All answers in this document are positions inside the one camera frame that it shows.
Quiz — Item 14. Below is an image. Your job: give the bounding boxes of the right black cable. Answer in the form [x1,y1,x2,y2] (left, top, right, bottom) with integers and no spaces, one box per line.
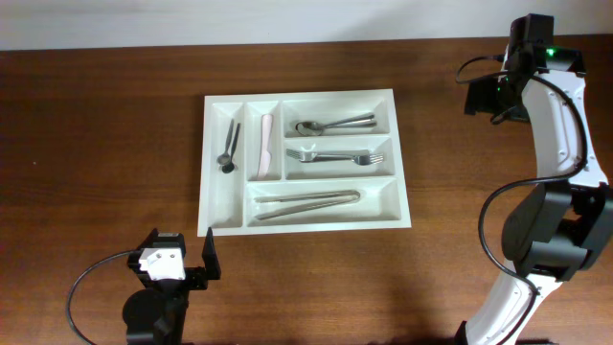
[454,55,590,345]

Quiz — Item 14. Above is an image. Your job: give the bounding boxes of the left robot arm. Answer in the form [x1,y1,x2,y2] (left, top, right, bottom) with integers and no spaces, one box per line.
[122,229,221,345]

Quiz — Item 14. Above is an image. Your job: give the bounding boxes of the steel fork pointing down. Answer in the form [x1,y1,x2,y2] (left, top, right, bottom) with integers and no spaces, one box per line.
[311,152,385,166]

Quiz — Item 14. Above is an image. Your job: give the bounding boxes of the steel fork pointing up-left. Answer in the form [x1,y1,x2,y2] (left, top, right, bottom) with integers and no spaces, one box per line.
[285,148,371,164]

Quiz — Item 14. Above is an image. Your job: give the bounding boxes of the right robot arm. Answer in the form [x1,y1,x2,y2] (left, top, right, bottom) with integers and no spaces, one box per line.
[454,13,612,344]

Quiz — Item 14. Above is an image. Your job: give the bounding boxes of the steel kitchen tongs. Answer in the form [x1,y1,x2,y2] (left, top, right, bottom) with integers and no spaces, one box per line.
[255,190,361,220]

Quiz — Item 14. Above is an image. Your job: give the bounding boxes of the white plastic cutlery tray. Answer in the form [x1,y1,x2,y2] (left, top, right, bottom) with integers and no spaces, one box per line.
[197,89,412,236]

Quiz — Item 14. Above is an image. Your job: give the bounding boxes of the left black cable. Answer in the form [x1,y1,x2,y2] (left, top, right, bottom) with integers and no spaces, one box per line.
[65,249,143,345]

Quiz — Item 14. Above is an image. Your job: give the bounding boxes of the small steel teaspoon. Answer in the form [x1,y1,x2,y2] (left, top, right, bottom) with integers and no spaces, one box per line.
[216,120,235,166]
[221,124,241,173]

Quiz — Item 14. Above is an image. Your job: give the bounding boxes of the large steel spoon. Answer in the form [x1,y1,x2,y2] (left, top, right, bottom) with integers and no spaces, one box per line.
[295,119,377,136]
[295,113,377,136]

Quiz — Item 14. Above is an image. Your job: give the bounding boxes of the black cable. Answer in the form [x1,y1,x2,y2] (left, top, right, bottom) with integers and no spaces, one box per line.
[65,249,143,345]
[454,55,590,345]

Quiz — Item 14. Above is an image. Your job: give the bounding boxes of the pink plastic knife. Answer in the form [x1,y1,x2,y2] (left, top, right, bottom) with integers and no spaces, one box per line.
[257,114,274,180]

